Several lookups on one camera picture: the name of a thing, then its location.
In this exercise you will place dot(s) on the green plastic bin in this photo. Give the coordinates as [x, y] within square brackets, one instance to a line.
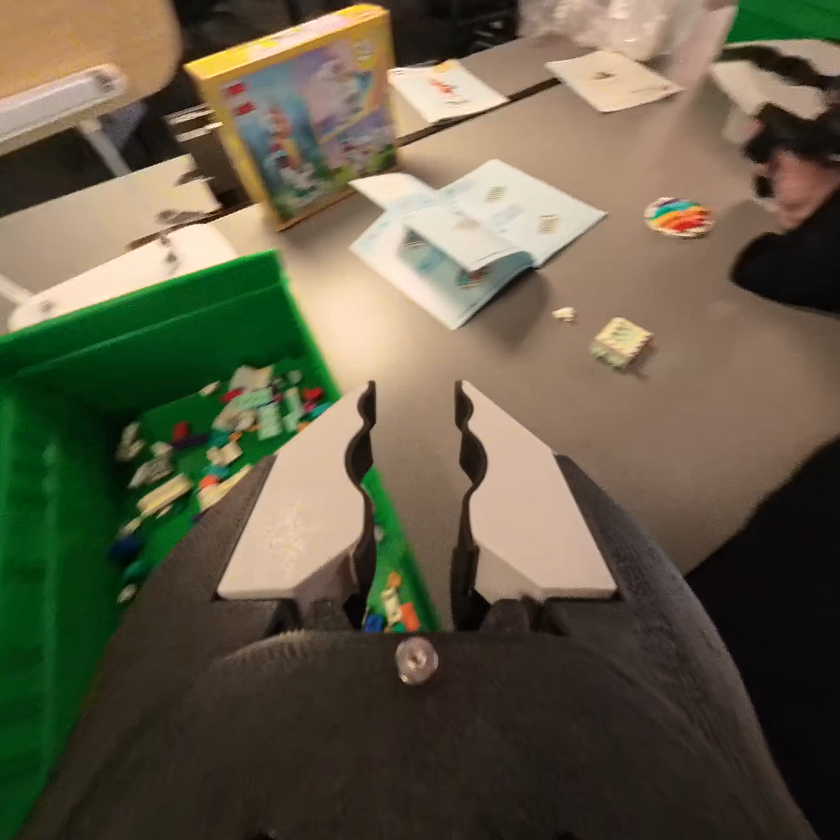
[787, 19]
[164, 315]

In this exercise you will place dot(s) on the person's right forearm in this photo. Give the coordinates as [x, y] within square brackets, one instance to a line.
[787, 269]

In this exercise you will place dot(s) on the clear plastic bag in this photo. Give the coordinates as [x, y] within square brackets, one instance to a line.
[623, 26]

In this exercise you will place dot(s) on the black crate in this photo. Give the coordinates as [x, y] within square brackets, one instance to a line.
[485, 26]

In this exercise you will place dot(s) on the white and mint lego assembly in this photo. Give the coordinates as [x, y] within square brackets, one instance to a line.
[620, 342]

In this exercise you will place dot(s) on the yellow lego set box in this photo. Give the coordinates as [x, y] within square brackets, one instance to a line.
[308, 118]

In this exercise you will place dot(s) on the round rainbow lego piece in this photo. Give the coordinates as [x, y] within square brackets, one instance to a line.
[679, 216]

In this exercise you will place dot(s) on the pile of lego pieces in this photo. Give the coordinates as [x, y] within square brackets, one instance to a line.
[262, 407]

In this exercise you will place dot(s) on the person's dark clothing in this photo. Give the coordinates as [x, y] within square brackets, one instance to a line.
[787, 656]

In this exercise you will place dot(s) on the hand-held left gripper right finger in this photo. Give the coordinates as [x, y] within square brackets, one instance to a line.
[525, 512]

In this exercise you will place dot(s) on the white metal frame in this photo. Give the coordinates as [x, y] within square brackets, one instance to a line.
[59, 105]

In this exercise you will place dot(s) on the closed white instruction booklet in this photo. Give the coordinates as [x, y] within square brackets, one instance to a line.
[446, 92]
[610, 82]

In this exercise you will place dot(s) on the tan chair backrest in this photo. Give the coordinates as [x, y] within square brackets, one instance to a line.
[79, 33]

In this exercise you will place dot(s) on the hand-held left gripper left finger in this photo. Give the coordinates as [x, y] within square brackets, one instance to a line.
[302, 512]

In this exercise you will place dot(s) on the open light blue instruction booklet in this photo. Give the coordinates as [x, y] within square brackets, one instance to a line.
[505, 203]

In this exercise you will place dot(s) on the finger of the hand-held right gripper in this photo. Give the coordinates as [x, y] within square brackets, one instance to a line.
[748, 88]
[787, 46]

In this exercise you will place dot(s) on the person's right hand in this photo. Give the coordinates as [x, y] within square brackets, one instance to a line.
[804, 190]

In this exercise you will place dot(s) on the small white lego bracket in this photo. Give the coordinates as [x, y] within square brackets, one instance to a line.
[564, 314]

